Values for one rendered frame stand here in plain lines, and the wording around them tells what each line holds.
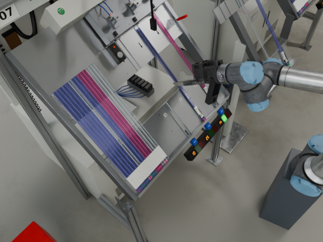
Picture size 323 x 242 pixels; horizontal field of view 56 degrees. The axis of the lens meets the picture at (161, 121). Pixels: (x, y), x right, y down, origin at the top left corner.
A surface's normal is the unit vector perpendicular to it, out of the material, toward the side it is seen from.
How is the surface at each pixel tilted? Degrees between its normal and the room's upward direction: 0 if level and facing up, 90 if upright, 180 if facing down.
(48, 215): 0
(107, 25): 44
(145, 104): 0
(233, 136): 0
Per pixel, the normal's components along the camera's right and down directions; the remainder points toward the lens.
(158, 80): -0.06, -0.59
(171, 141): 0.50, -0.08
